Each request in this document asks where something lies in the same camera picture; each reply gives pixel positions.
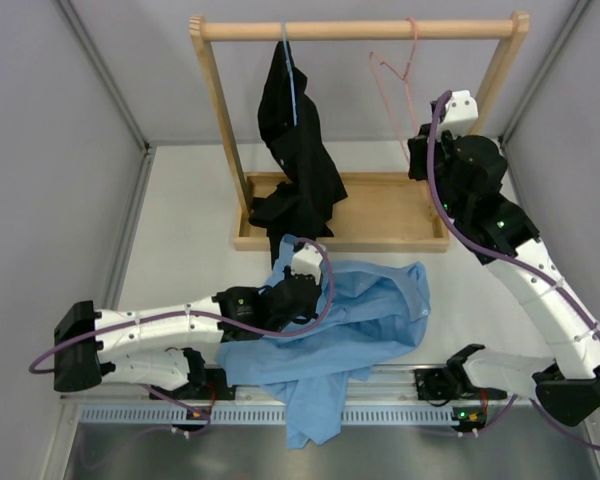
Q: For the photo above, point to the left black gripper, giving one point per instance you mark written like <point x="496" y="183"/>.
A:
<point x="311" y="312"/>

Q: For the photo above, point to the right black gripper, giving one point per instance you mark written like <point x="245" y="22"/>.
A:
<point x="418" y="148"/>

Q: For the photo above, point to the light blue shirt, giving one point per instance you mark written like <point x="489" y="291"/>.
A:
<point x="378" y="313"/>

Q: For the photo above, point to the pink wire hanger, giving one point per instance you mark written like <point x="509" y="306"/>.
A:
<point x="375" y="62"/>

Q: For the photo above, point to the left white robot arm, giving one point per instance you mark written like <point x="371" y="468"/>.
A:
<point x="165" y="348"/>

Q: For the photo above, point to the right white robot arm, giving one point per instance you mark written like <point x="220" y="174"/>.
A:
<point x="464" y="176"/>

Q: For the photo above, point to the black shirt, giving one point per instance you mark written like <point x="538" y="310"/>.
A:
<point x="303" y="204"/>

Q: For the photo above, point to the wooden clothes rack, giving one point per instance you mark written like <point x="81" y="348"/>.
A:
<point x="384" y="212"/>

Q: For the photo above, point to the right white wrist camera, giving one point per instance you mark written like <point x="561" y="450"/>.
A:
<point x="458" y="115"/>

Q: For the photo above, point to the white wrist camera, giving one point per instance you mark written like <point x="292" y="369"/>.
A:
<point x="306" y="260"/>
<point x="458" y="115"/>

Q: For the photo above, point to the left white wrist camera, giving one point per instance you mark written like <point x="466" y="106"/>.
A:
<point x="306" y="260"/>

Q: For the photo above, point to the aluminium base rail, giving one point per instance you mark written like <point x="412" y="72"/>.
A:
<point x="387" y="384"/>

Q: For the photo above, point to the blue wire hanger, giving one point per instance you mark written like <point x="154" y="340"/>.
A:
<point x="290" y="72"/>

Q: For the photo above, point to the slotted cable duct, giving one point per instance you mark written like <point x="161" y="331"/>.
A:
<point x="230" y="414"/>

